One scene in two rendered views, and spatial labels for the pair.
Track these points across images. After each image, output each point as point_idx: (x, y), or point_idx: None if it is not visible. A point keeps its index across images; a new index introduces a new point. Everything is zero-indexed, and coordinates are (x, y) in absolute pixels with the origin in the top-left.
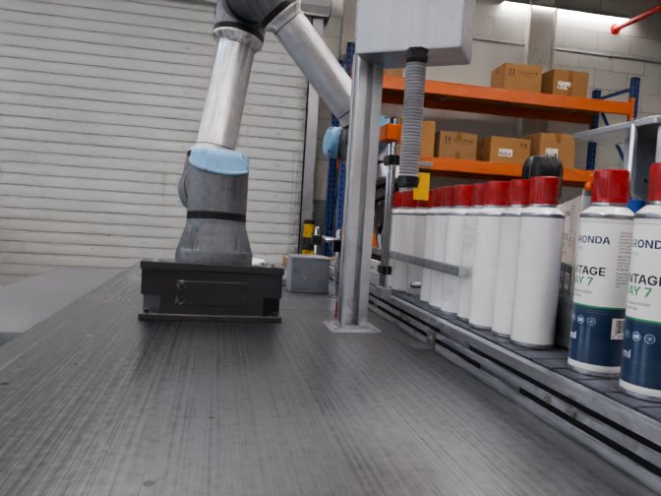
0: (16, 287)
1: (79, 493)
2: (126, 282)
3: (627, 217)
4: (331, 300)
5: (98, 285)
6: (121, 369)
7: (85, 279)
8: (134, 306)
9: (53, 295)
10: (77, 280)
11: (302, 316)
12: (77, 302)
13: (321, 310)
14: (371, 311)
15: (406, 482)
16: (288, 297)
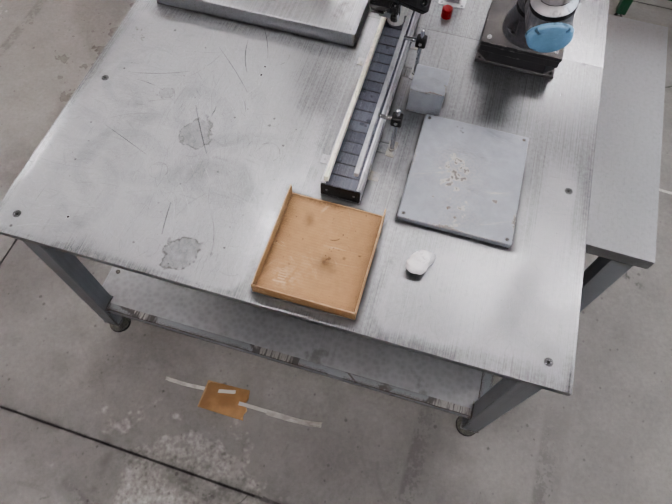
0: (651, 123)
1: None
2: (577, 143)
3: None
4: (425, 60)
5: (597, 129)
6: None
7: (614, 166)
8: (565, 56)
9: (618, 92)
10: (618, 155)
11: (469, 22)
12: (599, 69)
13: (450, 33)
14: (417, 27)
15: None
16: (455, 73)
